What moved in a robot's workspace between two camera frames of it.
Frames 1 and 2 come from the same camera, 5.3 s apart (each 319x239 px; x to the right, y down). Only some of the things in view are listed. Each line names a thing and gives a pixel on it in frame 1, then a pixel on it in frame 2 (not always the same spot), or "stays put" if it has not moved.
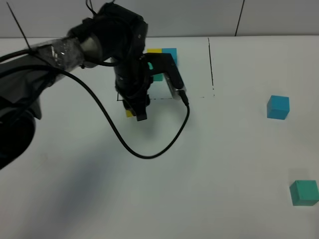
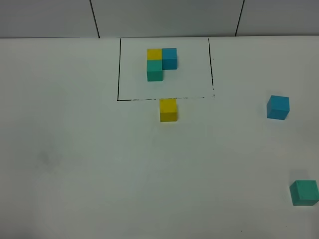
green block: x=304 y=192 stays put
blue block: x=278 y=107 stays put
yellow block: x=128 y=113 -> x=168 y=107
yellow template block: x=154 y=51 stays put
